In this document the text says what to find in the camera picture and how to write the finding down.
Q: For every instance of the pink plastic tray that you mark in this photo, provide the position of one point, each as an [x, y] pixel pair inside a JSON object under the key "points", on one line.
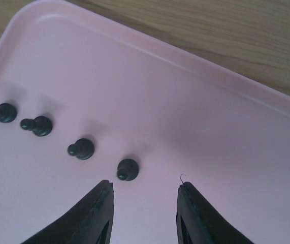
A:
{"points": [[180, 117]]}

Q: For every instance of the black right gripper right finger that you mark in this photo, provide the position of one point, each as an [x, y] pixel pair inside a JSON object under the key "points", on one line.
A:
{"points": [[199, 222]]}

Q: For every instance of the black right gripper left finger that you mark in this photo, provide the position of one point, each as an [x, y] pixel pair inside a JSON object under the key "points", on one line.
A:
{"points": [[90, 220]]}

